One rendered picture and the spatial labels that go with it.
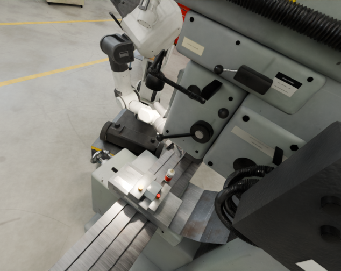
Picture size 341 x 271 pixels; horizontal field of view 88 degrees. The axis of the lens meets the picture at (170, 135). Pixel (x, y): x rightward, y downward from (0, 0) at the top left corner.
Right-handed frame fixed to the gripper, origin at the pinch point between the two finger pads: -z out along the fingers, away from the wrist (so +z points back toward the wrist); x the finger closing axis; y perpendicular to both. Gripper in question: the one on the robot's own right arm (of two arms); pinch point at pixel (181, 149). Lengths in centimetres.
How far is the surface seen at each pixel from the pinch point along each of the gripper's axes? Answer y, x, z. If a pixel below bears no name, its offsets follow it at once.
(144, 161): 37.5, 0.3, 20.1
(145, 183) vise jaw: 18.3, -15.4, -0.9
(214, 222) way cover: 22.3, 6.5, -32.0
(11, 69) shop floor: 124, -60, 287
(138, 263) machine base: 102, -15, -24
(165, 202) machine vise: 22.2, -9.8, -12.2
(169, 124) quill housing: -17.0, -11.7, 2.4
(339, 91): -50, -2, -26
